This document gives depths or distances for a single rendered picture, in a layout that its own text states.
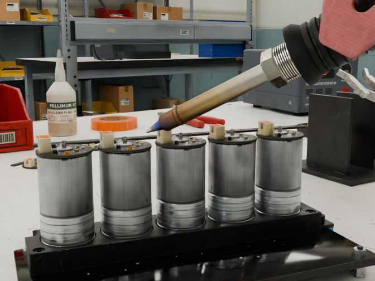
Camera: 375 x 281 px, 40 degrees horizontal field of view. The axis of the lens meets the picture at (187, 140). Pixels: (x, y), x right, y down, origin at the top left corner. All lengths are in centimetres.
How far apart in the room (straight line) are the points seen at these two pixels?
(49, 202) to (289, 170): 12
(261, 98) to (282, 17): 550
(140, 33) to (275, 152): 274
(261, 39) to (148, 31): 364
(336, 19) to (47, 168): 13
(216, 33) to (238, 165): 309
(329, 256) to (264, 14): 630
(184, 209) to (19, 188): 19
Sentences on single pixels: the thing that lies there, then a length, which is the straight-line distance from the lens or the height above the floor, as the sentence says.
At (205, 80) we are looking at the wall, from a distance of 607.
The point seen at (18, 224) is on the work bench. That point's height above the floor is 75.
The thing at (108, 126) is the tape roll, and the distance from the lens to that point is 64.
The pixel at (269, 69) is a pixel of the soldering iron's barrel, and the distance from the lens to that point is 20.
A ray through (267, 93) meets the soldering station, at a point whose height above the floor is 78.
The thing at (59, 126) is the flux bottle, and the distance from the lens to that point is 62.
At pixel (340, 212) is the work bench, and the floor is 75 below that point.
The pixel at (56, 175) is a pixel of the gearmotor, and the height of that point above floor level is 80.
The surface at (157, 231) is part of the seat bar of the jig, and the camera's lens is 25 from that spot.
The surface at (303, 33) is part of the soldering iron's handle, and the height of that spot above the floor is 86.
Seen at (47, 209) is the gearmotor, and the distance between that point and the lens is 24.
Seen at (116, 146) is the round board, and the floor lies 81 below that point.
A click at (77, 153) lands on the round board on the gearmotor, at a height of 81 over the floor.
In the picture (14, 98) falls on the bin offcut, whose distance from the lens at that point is 60.
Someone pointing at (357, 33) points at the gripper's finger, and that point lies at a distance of 19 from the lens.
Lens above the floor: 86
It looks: 11 degrees down
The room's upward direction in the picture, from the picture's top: straight up
